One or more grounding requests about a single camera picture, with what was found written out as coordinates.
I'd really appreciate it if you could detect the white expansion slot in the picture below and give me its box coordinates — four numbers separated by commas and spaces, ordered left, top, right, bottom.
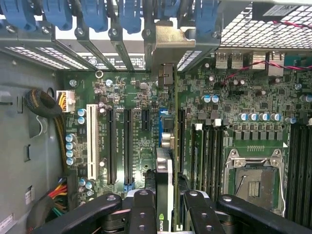
86, 104, 99, 180

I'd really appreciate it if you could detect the blue expansion slot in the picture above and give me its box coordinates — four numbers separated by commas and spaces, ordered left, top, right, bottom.
158, 108, 169, 147

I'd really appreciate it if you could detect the blue slot retention clip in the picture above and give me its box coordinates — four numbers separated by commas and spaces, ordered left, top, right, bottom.
119, 0, 142, 34
4, 0, 37, 31
43, 0, 74, 31
156, 0, 181, 20
80, 0, 109, 33
194, 0, 219, 35

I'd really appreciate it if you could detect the silver locking lever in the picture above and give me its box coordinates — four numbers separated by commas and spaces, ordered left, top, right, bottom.
276, 156, 286, 216

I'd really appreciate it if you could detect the coloured power wires bundle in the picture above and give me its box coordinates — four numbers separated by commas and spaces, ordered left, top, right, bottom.
47, 177, 69, 216

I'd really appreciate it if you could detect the green motherboard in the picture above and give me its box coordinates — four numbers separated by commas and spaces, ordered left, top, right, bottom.
60, 55, 312, 230

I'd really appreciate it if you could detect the long black expansion slot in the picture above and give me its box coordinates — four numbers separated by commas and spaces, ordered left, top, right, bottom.
123, 108, 134, 186
106, 108, 117, 186
179, 109, 186, 174

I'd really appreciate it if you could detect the white power connector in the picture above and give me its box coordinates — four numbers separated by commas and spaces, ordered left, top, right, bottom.
56, 90, 76, 113

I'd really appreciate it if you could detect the short black expansion slot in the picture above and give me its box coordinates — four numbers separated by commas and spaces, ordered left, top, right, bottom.
142, 109, 151, 131

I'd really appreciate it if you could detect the open black PC case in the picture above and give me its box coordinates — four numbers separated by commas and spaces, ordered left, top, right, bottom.
0, 0, 312, 234

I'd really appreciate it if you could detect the CPU socket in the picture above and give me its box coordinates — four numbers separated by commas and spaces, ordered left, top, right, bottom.
224, 148, 286, 217

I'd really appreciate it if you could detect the black sleeved power cable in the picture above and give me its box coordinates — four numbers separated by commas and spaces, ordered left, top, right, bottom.
24, 89, 64, 117

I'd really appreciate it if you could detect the red and black twisted wire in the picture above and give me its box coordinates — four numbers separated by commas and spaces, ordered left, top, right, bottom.
219, 20, 312, 82

